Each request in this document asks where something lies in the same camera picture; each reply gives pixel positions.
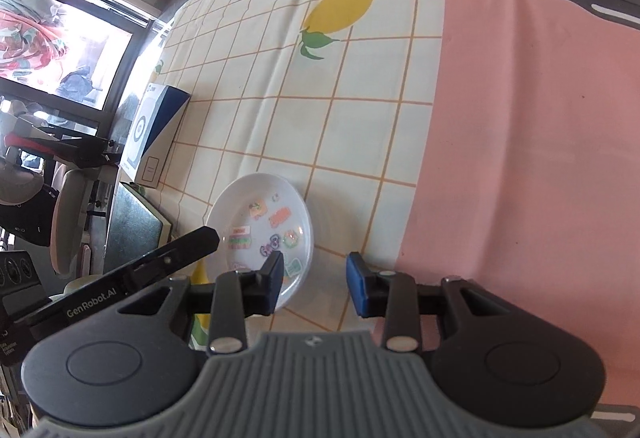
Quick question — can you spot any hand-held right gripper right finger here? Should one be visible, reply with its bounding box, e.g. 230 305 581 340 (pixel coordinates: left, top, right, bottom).
346 251 507 353

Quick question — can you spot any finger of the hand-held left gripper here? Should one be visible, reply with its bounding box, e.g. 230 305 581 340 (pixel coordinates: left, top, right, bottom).
126 226 221 291

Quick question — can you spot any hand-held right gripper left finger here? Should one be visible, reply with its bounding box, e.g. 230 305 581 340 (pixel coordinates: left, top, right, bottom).
117 250 285 355

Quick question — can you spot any white plate with stickers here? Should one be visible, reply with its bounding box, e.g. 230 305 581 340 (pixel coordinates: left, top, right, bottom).
206 173 314 313

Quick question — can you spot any dark hardcover book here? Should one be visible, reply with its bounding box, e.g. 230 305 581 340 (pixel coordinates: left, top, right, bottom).
102 182 174 277

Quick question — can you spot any beige chair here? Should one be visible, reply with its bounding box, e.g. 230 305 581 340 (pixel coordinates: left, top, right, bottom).
50 165 121 277

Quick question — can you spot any blue and white box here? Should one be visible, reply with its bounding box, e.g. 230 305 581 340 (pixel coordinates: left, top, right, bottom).
119 84 192 190

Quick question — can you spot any lemon print checked tablecloth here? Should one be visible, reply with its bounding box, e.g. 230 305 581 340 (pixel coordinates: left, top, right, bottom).
120 0 452 354

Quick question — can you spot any black and red equipment bar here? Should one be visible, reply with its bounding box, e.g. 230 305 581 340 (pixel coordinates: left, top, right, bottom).
2 132 122 165

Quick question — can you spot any window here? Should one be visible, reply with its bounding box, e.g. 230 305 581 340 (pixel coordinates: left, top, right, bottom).
0 0 157 139

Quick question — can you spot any pink printed placemat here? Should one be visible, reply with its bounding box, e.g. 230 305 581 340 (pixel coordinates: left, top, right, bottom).
372 0 640 415

